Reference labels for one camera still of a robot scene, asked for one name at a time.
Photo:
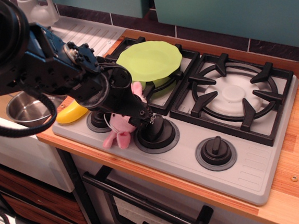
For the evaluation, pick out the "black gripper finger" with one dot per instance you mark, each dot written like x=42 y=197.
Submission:
x=142 y=122
x=99 y=114

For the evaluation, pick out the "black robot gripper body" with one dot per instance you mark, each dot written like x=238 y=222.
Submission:
x=110 y=91

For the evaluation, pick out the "pink stuffed rabbit toy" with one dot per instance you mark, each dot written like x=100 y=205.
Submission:
x=120 y=127

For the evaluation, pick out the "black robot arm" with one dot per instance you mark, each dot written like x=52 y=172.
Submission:
x=36 y=61

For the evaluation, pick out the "black left stove knob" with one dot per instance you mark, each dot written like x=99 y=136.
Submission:
x=98 y=125

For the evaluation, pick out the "black stove knob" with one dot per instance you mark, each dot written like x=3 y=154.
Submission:
x=216 y=154
x=158 y=137
x=98 y=125

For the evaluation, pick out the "black middle stove knob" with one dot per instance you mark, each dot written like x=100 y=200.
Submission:
x=158 y=137

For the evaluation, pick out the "yellow plastic banana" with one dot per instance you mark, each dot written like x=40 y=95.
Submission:
x=71 y=113

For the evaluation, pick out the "green plastic plate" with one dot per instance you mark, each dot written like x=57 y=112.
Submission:
x=150 y=60

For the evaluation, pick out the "black right burner grate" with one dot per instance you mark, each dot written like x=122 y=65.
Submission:
x=257 y=126

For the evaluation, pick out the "black burner grate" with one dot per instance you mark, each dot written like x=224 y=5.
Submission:
x=257 y=126
x=160 y=94

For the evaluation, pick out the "stainless steel pot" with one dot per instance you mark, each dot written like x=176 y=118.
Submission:
x=27 y=111

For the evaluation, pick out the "grey toy stove top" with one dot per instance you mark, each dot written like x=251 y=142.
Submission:
x=250 y=179

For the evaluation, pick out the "black right stove knob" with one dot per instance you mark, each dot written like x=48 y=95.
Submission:
x=216 y=154

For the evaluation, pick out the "black left burner grate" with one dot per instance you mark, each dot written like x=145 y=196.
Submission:
x=160 y=94

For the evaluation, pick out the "teal left storage bin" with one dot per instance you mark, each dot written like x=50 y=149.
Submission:
x=132 y=8

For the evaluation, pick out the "white right burner disc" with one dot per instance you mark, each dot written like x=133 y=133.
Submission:
x=231 y=90

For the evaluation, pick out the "grey toy faucet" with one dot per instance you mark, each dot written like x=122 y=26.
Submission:
x=45 y=15

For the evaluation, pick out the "wooden drawer front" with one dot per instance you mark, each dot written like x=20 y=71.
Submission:
x=36 y=201

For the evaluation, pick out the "black oven door handle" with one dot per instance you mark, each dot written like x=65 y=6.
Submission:
x=114 y=190

